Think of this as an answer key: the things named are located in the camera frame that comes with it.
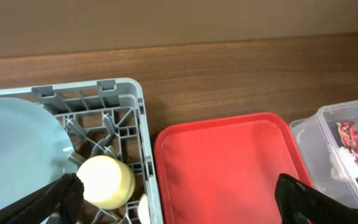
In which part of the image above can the red plastic tray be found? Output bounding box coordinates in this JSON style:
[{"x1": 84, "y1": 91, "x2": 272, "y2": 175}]
[{"x1": 154, "y1": 113, "x2": 311, "y2": 224}]

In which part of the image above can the white napkin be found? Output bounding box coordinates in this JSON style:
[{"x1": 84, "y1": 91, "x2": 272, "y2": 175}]
[{"x1": 329, "y1": 146, "x2": 358, "y2": 182}]

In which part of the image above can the clear plastic bin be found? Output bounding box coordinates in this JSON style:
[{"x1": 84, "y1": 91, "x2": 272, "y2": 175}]
[{"x1": 290, "y1": 100, "x2": 358, "y2": 209}]

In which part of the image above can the grey dishwasher rack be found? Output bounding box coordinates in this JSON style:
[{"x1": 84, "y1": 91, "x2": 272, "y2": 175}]
[{"x1": 0, "y1": 78, "x2": 163, "y2": 223}]

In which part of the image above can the red snack wrapper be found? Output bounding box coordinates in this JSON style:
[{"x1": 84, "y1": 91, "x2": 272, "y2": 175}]
[{"x1": 337, "y1": 121, "x2": 358, "y2": 177}]

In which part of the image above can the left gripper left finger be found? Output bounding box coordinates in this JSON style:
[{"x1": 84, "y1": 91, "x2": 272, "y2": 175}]
[{"x1": 0, "y1": 173, "x2": 84, "y2": 224}]

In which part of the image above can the yellow plastic cup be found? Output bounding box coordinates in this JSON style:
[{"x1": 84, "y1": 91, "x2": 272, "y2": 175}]
[{"x1": 76, "y1": 156, "x2": 135, "y2": 210}]

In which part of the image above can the light blue plate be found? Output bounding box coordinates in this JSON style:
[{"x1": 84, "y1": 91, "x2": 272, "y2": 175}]
[{"x1": 0, "y1": 98, "x2": 78, "y2": 210}]

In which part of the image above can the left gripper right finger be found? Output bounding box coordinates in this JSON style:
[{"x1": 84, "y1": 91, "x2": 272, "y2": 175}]
[{"x1": 275, "y1": 174, "x2": 358, "y2": 224}]

